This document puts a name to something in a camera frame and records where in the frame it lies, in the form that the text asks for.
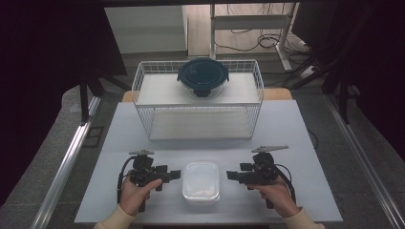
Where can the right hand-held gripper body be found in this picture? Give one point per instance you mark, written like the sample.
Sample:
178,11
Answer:
262,171

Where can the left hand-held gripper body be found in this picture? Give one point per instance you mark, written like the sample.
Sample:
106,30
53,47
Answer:
143,173

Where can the clear rectangular food container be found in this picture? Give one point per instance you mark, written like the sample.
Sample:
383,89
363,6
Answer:
200,181

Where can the round dark blue food container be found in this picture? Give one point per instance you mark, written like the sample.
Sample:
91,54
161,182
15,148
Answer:
202,74

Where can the person's left hand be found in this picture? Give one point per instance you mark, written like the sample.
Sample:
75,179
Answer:
135,195

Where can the person's right hand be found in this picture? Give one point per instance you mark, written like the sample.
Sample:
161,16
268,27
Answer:
280,197

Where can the wooden table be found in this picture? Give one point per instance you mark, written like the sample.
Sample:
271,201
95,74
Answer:
277,94

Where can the black metal stand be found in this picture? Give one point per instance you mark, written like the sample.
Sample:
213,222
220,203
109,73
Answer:
343,95
84,98

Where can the white power strip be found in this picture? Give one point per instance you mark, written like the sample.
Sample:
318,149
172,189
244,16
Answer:
307,71

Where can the white cabinet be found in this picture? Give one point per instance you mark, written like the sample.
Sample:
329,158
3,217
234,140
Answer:
144,28

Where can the aluminium rail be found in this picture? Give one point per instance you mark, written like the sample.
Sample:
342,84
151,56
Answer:
366,152
67,162

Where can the white desk frame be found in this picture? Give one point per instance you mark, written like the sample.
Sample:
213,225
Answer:
251,21

